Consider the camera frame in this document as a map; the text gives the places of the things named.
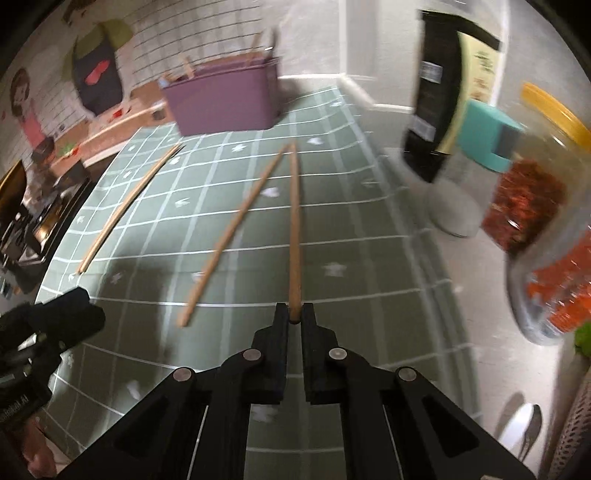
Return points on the cartoon couple wall sticker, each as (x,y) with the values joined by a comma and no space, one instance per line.
(86,57)

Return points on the green checkered table mat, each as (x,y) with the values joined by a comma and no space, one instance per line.
(370,265)

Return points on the black spoon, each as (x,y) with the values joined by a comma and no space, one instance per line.
(271,44)

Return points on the yellow lid spice jar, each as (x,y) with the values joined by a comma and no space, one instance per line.
(550,164)

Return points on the purple utensil holder box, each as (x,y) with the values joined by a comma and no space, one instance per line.
(232,95)

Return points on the soy sauce bottle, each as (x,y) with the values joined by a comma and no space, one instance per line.
(459,59)

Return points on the teal cap salt shaker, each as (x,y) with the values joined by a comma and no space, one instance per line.
(464,188)

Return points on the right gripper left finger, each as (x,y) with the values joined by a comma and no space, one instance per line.
(270,373)

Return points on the person left hand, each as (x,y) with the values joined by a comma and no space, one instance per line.
(40,459)

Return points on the black gas stove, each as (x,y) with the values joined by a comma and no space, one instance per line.
(28,242)

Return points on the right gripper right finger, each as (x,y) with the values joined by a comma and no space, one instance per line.
(320,371)

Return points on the black pan with lid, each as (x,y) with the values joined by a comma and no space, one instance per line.
(12,189)

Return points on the brown wooden spoon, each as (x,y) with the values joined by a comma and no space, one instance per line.
(253,48)

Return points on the wooden chopstick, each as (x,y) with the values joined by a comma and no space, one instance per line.
(187,66)
(200,284)
(123,207)
(294,286)

